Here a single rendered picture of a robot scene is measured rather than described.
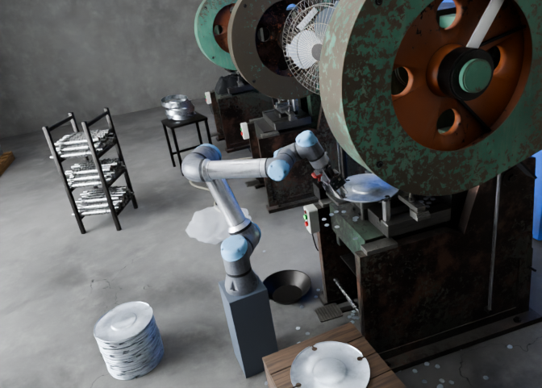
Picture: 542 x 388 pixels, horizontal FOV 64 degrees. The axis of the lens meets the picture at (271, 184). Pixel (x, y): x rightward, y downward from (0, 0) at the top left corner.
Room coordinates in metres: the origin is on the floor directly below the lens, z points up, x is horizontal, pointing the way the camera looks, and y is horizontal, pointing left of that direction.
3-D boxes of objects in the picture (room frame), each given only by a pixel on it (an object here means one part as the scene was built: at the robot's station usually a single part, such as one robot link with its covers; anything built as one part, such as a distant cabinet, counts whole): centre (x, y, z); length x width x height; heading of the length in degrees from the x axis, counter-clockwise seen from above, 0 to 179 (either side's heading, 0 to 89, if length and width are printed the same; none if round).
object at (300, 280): (2.11, 0.00, 0.04); 0.30 x 0.30 x 0.07
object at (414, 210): (1.63, -0.58, 0.76); 0.17 x 0.06 x 0.10; 12
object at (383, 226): (1.80, -0.55, 0.68); 0.45 x 0.30 x 0.06; 12
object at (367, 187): (1.77, -0.42, 0.78); 0.29 x 0.29 x 0.01
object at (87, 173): (3.53, 1.46, 0.47); 0.46 x 0.43 x 0.95; 82
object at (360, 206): (1.76, -0.38, 0.72); 0.25 x 0.14 x 0.14; 102
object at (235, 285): (1.65, 0.20, 0.50); 0.15 x 0.15 x 0.10
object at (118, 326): (1.79, 0.84, 0.25); 0.29 x 0.29 x 0.01
